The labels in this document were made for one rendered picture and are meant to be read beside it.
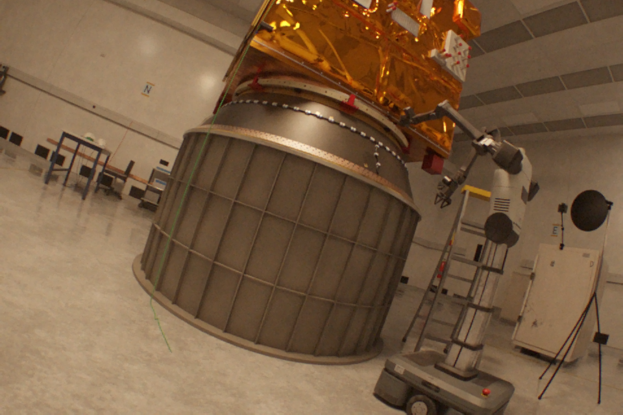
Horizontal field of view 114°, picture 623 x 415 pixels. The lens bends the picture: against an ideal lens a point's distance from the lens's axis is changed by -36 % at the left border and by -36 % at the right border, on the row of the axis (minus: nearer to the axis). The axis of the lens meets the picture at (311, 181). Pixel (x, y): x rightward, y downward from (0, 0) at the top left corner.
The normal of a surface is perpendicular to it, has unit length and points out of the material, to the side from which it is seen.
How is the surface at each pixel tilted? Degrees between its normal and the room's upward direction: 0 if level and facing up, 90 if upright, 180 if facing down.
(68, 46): 90
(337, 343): 90
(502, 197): 100
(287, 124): 62
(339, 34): 86
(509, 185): 90
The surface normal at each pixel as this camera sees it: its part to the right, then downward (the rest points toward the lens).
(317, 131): 0.22, -0.56
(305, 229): 0.18, -0.10
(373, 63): 0.47, 0.00
